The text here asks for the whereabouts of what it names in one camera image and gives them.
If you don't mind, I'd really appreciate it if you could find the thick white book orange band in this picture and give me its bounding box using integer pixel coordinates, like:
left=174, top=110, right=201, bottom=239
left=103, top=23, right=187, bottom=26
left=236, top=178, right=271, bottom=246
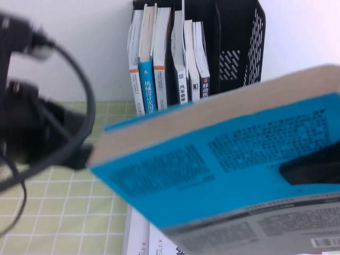
left=153, top=7, right=172, bottom=112

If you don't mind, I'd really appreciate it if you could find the white spine book black square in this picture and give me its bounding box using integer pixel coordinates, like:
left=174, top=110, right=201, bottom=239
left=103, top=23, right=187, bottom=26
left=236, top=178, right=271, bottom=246
left=183, top=19, right=201, bottom=103

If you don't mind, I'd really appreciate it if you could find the black spine mobile robot book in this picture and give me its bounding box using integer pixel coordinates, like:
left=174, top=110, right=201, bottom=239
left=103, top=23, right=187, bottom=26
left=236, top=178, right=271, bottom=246
left=192, top=21, right=211, bottom=99

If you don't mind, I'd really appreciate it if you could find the green checked tablecloth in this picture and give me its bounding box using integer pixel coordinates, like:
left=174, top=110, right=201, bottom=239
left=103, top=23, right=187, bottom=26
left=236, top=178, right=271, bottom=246
left=0, top=99, right=149, bottom=255

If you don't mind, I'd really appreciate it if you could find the blue and grey brand book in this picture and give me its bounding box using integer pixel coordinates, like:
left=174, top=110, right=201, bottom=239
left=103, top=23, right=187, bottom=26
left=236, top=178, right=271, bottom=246
left=87, top=63, right=340, bottom=255

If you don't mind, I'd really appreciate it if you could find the black plastic book holder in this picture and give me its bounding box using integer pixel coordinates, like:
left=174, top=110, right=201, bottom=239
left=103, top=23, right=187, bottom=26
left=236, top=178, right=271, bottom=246
left=132, top=0, right=267, bottom=115

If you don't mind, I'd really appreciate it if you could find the white brochure red title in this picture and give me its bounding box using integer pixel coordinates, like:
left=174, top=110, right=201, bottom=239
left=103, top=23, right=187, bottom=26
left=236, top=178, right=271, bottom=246
left=126, top=205, right=151, bottom=255

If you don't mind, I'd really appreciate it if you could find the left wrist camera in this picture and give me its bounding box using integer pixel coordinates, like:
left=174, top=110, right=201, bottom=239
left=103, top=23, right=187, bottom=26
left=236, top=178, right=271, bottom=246
left=0, top=13, right=54, bottom=62

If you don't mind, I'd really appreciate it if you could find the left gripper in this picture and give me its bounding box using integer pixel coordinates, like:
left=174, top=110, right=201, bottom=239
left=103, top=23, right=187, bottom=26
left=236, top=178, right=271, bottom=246
left=0, top=79, right=95, bottom=171

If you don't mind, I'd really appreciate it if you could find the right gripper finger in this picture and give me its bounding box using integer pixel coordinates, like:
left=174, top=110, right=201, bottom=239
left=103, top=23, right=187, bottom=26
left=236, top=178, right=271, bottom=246
left=280, top=144, right=340, bottom=186

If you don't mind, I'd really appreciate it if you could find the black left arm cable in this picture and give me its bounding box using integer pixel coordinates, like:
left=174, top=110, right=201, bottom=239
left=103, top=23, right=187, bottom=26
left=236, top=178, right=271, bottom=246
left=0, top=37, right=97, bottom=237

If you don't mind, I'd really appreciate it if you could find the blue spine mechanical design book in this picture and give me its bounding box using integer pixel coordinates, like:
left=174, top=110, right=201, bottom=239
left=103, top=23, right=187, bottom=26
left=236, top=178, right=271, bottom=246
left=138, top=3, right=158, bottom=115

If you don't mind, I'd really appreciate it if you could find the thin white book orange band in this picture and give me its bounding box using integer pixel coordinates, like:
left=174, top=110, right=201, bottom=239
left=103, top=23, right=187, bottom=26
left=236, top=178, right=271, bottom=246
left=126, top=10, right=147, bottom=116

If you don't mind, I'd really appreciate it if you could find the dark teal book white spine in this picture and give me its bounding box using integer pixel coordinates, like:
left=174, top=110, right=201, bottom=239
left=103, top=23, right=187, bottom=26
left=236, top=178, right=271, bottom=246
left=170, top=0, right=190, bottom=106

